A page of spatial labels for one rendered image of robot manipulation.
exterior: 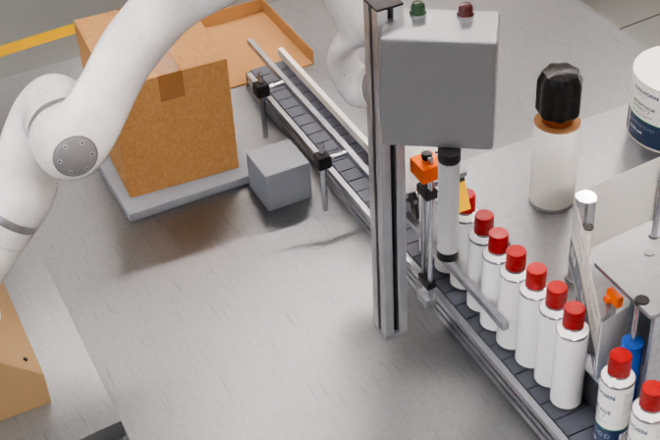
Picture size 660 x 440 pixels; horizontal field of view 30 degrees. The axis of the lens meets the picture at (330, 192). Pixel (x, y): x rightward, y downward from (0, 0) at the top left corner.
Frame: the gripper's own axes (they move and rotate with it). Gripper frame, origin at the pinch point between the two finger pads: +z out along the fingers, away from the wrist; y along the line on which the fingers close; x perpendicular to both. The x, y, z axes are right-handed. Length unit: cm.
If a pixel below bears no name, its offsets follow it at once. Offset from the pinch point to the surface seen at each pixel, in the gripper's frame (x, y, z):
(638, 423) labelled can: -66, -3, 15
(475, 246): -24.5, -2.2, -0.8
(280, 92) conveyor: 58, -2, -14
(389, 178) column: -24.2, -15.3, -17.4
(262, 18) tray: 98, 11, -24
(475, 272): -22.6, -2.2, 4.8
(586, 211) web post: -27.9, 18.1, -1.2
